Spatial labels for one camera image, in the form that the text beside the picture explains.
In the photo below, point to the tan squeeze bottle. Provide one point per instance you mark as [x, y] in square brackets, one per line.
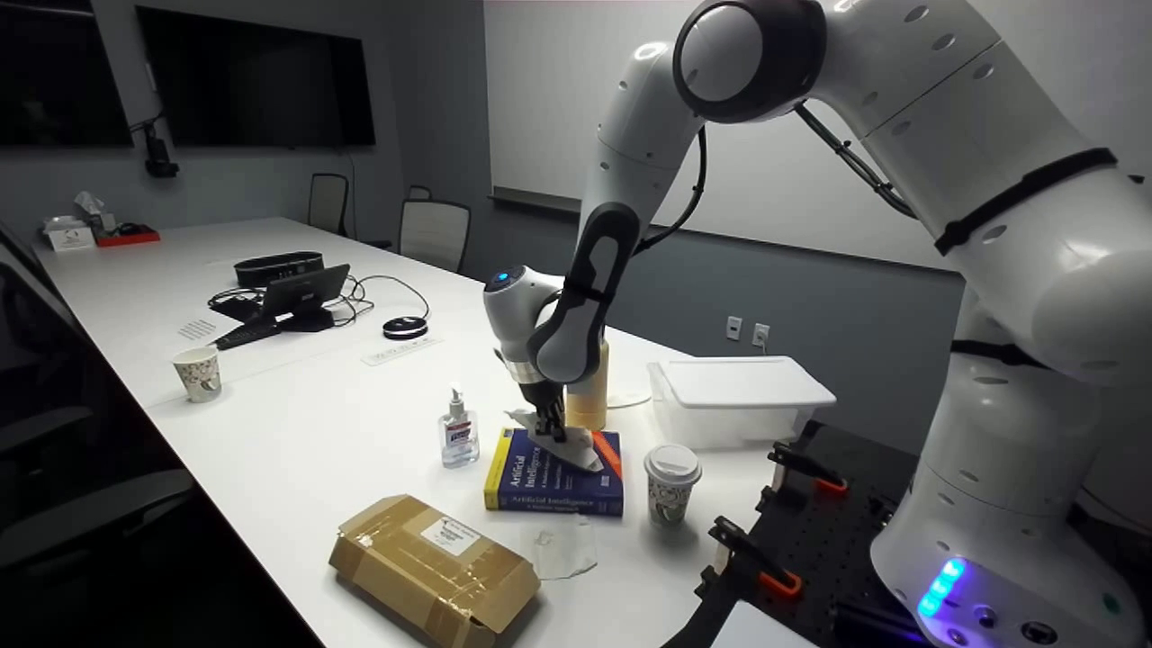
[590, 401]

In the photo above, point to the clear sanitizer bottle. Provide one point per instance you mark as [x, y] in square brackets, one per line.
[458, 433]

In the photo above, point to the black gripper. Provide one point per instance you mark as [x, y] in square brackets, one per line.
[545, 414]

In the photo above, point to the right wall monitor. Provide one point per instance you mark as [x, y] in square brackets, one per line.
[240, 85]

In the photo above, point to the black speaker bar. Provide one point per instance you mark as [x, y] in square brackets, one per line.
[267, 269]

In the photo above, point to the small paper cup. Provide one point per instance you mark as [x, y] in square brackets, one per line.
[198, 373]

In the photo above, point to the grey mesh office chair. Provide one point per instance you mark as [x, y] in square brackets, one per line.
[432, 233]

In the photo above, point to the white tissue box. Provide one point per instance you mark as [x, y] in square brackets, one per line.
[70, 235]

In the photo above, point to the wall whiteboard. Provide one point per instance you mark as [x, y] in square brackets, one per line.
[555, 64]

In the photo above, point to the black conference tablet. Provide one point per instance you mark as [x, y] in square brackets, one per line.
[291, 305]

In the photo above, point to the white plastic container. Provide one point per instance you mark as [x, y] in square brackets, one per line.
[736, 401]

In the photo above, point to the white lidded paper cup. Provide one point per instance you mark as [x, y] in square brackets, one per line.
[670, 478]

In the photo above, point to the red tray with items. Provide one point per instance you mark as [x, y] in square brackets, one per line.
[126, 235]

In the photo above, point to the black webcam under monitors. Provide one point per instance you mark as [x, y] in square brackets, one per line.
[156, 157]

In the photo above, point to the blue book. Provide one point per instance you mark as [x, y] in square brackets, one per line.
[534, 480]

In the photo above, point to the dark office chair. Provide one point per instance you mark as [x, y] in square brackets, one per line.
[65, 491]

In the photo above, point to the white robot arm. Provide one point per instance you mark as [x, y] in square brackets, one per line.
[1049, 235]

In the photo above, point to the clear plastic wrapper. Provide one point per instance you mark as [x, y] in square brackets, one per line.
[558, 552]

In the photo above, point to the orange handled clamp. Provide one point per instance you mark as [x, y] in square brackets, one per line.
[821, 480]
[749, 570]

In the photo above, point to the brown cardboard box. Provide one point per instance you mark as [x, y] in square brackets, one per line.
[437, 575]

